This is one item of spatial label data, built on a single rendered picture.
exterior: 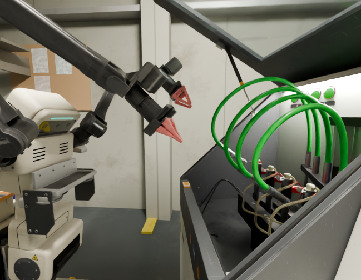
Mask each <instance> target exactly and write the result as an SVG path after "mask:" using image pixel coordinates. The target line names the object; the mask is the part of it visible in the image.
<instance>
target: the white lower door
mask: <svg viewBox="0 0 361 280"><path fill-rule="evenodd" d="M180 280H195V279H194V273H193V270H192V264H191V258H190V252H189V247H188V243H187V238H186V232H185V226H184V221H183V217H182V211H181V208H180Z"/></svg>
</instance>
